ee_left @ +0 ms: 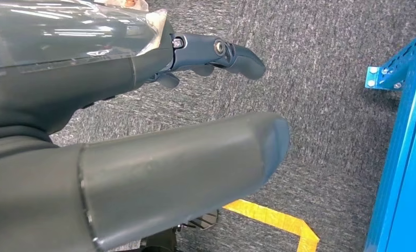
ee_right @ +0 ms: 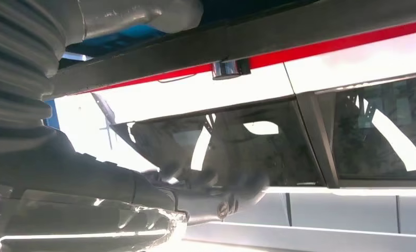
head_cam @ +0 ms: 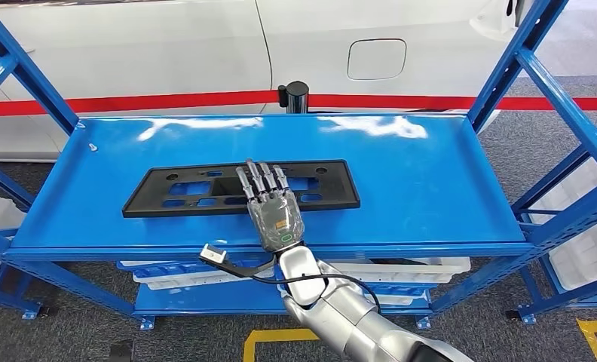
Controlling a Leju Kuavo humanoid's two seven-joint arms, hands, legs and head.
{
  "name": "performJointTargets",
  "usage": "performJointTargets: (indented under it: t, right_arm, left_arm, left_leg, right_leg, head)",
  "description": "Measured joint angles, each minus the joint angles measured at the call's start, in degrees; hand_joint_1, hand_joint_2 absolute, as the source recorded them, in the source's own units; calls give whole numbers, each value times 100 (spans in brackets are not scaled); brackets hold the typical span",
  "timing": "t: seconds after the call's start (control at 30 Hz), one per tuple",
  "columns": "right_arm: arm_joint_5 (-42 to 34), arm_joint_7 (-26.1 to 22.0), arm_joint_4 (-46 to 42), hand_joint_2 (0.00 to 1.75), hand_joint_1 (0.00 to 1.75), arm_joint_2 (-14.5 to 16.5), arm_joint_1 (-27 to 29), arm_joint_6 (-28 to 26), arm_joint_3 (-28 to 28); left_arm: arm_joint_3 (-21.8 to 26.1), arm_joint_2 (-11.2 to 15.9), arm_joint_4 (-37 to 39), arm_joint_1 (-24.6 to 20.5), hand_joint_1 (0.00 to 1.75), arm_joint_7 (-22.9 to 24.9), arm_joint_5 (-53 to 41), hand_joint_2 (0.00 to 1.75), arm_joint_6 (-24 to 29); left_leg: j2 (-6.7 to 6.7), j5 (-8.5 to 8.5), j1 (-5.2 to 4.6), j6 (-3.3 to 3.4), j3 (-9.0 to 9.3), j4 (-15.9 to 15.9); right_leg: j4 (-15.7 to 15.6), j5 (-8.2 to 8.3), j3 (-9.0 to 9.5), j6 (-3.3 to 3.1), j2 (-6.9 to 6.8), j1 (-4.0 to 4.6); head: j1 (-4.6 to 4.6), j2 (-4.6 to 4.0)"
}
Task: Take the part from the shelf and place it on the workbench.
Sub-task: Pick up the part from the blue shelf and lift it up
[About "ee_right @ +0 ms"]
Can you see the white car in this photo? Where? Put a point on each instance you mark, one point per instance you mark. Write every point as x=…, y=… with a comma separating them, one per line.
x=194, y=90

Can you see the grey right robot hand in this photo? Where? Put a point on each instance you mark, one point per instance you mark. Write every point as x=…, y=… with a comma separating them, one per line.
x=72, y=194

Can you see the blue metal shelf rack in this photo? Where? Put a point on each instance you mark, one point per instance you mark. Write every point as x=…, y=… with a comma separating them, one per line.
x=131, y=38

